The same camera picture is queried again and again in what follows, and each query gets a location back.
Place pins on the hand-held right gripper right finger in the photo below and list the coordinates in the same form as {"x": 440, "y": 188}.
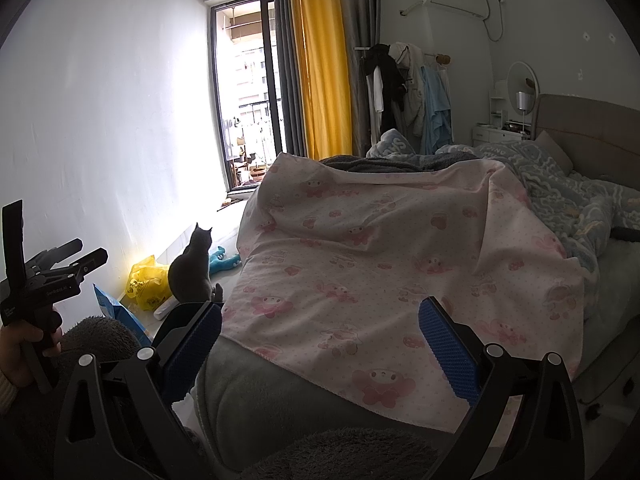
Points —
{"x": 447, "y": 350}

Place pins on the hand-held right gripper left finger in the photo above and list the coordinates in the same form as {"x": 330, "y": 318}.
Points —
{"x": 192, "y": 350}

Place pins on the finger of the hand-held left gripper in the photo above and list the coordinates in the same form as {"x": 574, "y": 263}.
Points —
{"x": 80, "y": 262}
{"x": 57, "y": 254}

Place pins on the person's left hand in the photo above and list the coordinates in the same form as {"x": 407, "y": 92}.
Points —
{"x": 12, "y": 355}

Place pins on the blue printed bag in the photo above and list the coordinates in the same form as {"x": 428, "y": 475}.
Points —
{"x": 120, "y": 315}

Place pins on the yellow plastic bag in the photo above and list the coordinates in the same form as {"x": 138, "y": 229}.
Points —
{"x": 147, "y": 280}

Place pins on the grey cat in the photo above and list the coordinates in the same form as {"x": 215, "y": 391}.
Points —
{"x": 192, "y": 270}

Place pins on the pink printed blanket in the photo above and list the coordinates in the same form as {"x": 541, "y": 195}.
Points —
{"x": 400, "y": 240}

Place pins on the dark grey blanket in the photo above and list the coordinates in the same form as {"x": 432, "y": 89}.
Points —
{"x": 400, "y": 162}

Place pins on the grey blue patterned quilt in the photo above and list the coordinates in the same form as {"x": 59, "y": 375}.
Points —
{"x": 565, "y": 195}

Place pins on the white vanity table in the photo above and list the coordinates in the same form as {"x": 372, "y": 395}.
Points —
{"x": 492, "y": 132}

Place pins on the grey pillow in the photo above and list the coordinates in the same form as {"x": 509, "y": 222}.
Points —
{"x": 552, "y": 152}

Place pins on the black framed balcony door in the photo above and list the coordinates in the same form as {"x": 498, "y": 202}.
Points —
{"x": 245, "y": 100}

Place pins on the light blue hanging garment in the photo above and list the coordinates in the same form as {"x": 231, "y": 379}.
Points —
{"x": 437, "y": 110}

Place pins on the beige hanging coat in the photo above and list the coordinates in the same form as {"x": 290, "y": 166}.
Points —
{"x": 412, "y": 95}

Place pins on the grey upholstered headboard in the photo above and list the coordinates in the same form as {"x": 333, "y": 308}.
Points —
{"x": 590, "y": 135}

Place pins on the white table lamp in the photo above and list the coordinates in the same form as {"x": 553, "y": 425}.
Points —
{"x": 523, "y": 100}

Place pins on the black hanging garment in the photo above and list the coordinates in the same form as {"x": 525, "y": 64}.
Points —
{"x": 387, "y": 95}

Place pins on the white hanging garment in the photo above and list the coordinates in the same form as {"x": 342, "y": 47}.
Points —
{"x": 375, "y": 90}

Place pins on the round vanity mirror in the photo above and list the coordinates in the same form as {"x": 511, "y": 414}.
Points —
{"x": 520, "y": 75}

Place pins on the grey curtain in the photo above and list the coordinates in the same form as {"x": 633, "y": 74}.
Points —
{"x": 287, "y": 60}
{"x": 360, "y": 5}

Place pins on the yellow curtain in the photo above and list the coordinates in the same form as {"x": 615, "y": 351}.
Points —
{"x": 322, "y": 60}

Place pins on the white air conditioner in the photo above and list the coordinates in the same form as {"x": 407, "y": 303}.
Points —
{"x": 452, "y": 0}

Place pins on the clothes rack rail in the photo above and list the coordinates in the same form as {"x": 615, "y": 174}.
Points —
{"x": 435, "y": 56}

